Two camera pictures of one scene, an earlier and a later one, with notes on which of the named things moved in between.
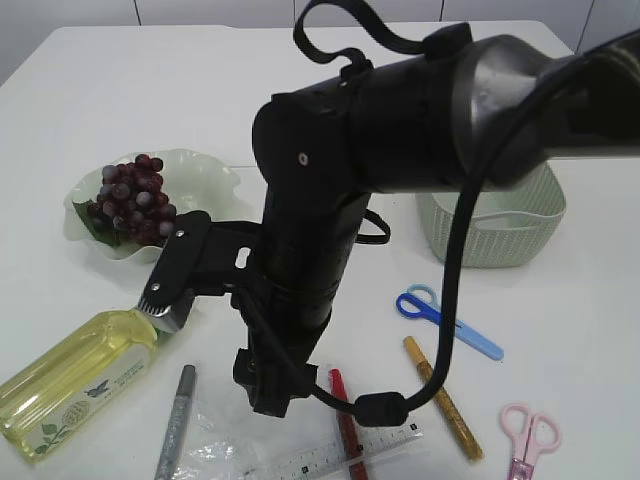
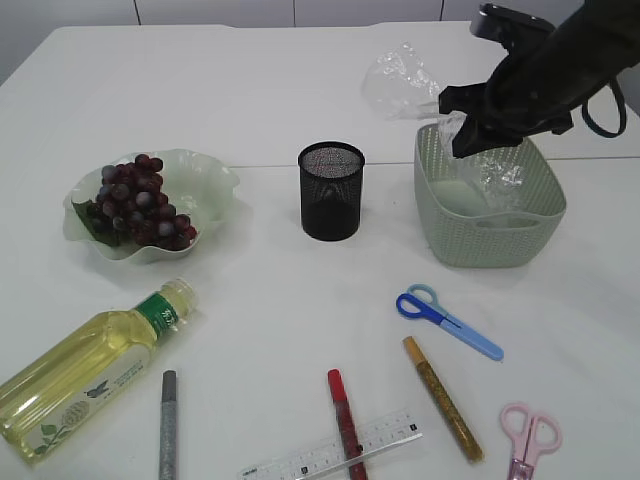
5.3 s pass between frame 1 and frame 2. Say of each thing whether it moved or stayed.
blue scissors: stayed
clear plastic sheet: moved
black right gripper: moved
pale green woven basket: stayed
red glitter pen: stayed
